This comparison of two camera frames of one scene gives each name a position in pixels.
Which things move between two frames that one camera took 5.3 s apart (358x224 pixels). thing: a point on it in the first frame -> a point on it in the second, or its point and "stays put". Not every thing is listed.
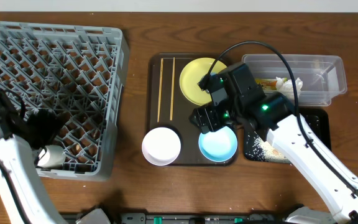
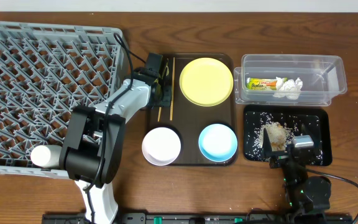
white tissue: [286, 88] stays put
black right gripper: [206, 118] -> [281, 156]
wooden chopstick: [172, 89] stays put
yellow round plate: [192, 73] stays put
